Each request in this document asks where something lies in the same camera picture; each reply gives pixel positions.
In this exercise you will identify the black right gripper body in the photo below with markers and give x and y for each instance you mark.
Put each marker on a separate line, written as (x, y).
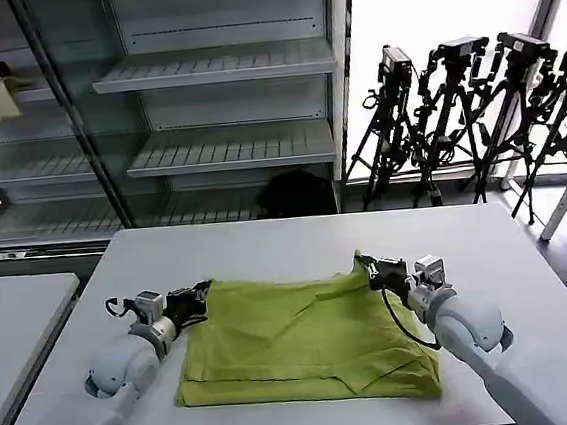
(391, 275)

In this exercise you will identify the green t-shirt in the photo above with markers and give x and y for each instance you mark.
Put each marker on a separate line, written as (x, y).
(301, 341)

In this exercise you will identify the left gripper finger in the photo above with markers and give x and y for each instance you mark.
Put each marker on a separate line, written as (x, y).
(201, 303)
(203, 285)

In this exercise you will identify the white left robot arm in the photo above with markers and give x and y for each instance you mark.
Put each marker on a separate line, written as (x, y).
(122, 361)

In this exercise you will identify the black bundle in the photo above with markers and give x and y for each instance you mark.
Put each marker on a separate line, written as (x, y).
(294, 194)

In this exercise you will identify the glass door shelf cabinet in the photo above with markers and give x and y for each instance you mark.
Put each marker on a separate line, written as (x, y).
(33, 171)

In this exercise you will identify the grey metal shelf unit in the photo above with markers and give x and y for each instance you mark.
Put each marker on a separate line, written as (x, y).
(232, 102)

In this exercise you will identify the white side table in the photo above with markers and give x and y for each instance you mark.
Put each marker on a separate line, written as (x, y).
(13, 329)

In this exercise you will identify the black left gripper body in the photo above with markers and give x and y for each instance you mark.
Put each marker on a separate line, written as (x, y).
(182, 307)

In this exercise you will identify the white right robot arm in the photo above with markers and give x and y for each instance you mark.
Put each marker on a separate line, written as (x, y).
(467, 325)

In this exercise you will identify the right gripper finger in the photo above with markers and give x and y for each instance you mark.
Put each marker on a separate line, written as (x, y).
(364, 257)
(371, 275)

